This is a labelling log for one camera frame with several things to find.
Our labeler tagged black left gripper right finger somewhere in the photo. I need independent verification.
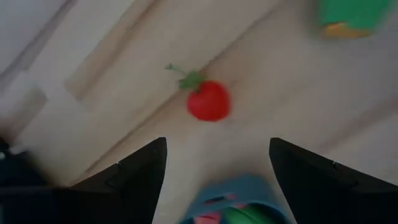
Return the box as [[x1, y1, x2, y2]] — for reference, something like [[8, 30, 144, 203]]
[[269, 138, 398, 224]]

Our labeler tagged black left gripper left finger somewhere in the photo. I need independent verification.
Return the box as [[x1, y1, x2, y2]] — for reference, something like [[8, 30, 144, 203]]
[[0, 136, 168, 224]]

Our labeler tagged green toy cucumber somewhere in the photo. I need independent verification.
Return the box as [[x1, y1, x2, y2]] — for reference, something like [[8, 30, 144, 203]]
[[221, 206, 279, 224]]

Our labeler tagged red toy strawberry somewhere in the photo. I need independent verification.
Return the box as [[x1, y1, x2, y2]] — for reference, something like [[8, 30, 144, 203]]
[[164, 63, 233, 122]]

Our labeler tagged green toy fruit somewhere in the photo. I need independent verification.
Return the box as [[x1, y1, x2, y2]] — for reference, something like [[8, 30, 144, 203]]
[[315, 0, 392, 40]]

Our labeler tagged teal tupperware container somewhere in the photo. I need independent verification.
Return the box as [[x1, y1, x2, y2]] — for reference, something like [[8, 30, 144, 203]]
[[178, 174, 293, 224]]

